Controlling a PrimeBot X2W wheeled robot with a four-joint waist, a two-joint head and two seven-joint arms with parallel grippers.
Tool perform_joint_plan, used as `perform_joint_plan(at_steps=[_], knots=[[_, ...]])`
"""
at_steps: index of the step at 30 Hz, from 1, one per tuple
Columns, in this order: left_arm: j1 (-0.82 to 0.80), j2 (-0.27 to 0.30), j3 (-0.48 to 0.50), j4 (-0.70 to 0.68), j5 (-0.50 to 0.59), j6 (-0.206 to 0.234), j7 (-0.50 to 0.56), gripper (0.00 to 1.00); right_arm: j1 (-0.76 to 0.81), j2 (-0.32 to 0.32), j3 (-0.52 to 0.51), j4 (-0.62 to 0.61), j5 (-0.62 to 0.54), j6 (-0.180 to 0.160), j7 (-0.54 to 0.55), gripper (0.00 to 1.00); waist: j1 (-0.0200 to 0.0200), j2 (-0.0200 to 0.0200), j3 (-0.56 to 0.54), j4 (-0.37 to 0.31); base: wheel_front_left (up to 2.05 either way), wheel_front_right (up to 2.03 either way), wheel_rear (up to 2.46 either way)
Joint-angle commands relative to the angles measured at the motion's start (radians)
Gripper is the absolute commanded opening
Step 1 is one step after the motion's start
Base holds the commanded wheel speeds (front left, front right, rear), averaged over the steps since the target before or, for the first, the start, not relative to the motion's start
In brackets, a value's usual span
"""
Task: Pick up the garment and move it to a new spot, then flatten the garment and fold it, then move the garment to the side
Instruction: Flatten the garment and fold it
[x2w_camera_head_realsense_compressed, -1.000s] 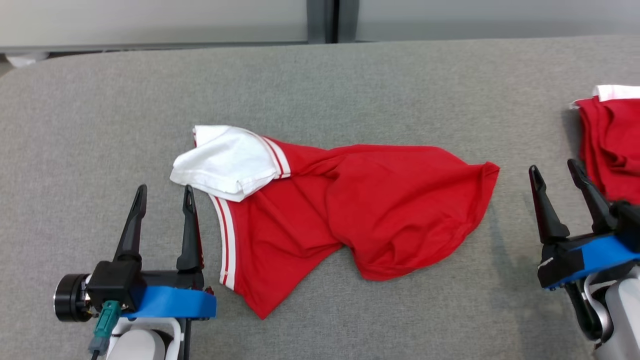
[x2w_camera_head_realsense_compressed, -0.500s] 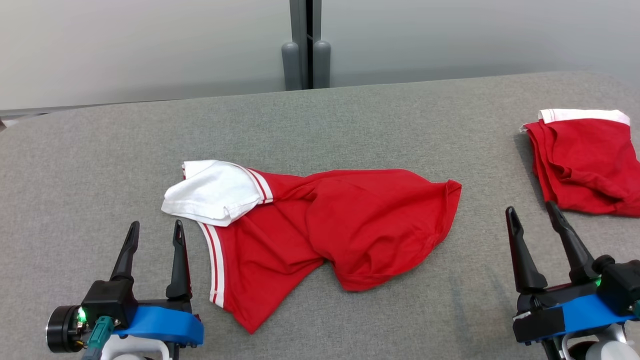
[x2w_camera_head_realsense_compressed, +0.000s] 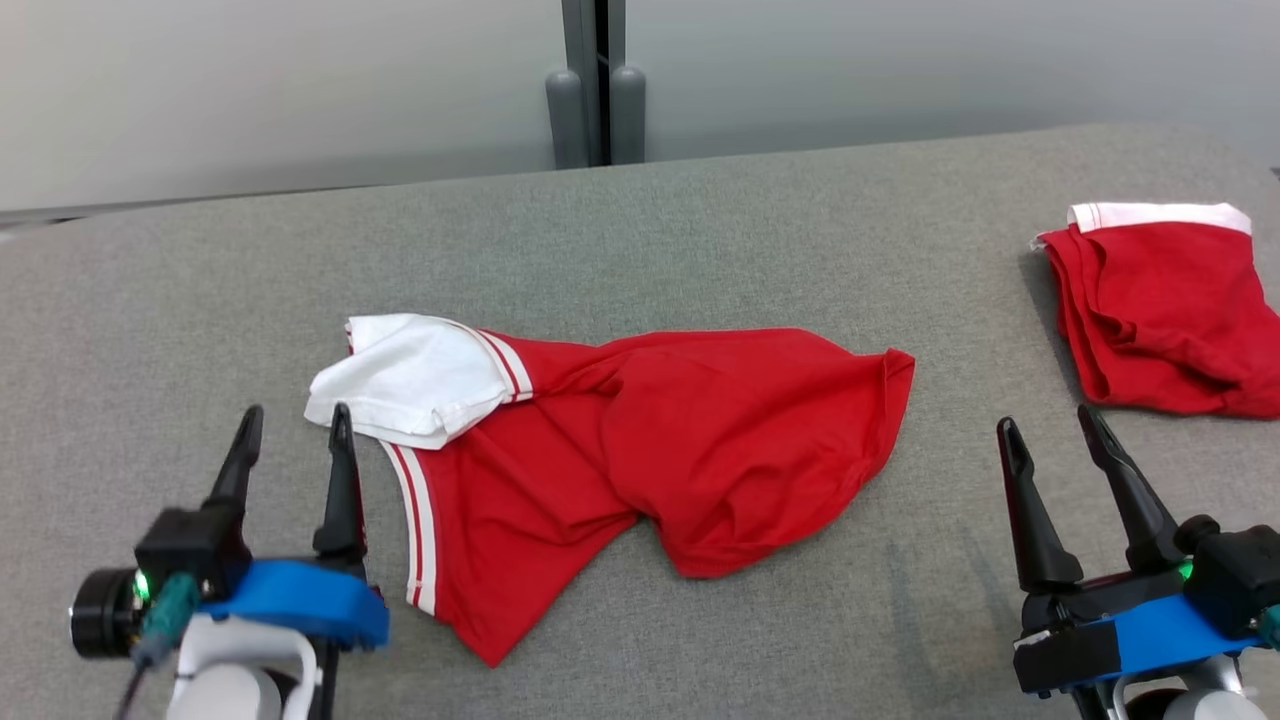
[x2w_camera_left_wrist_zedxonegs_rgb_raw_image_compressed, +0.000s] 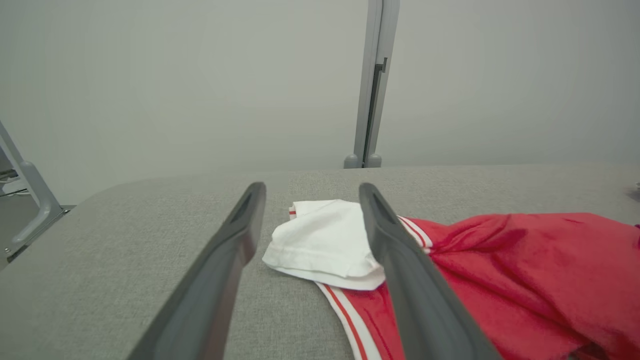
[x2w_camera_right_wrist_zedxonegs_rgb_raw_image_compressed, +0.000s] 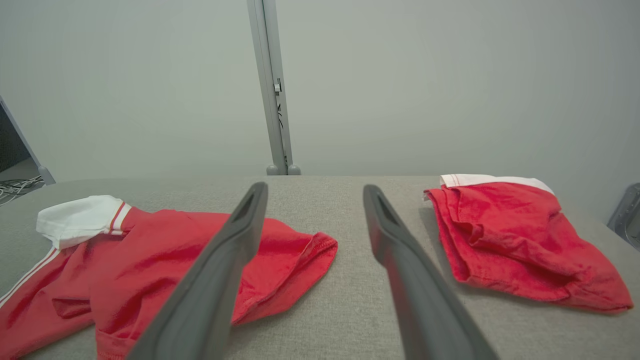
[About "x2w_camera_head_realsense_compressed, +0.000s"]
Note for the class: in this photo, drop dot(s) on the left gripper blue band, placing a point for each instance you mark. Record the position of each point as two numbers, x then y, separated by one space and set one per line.
300 595

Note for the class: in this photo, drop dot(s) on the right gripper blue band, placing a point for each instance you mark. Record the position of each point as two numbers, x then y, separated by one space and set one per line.
1100 630

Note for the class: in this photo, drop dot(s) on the red shorts white trim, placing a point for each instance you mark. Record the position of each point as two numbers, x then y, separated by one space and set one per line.
1170 300

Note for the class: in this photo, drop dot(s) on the red white t-shirt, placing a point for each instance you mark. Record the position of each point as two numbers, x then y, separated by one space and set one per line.
720 440

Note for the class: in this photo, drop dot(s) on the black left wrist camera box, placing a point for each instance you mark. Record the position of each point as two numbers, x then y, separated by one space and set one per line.
190 550

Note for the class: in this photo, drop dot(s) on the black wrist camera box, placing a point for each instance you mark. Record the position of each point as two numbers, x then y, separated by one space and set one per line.
190 550
1240 580

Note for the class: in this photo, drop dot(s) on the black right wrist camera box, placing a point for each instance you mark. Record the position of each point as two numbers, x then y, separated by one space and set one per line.
1240 580

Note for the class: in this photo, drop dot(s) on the grey cylindrical post cap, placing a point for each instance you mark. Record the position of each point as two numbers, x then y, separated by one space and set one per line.
563 120
629 115

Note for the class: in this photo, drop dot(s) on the grey metal frame post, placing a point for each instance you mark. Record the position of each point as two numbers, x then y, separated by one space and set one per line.
580 40
616 35

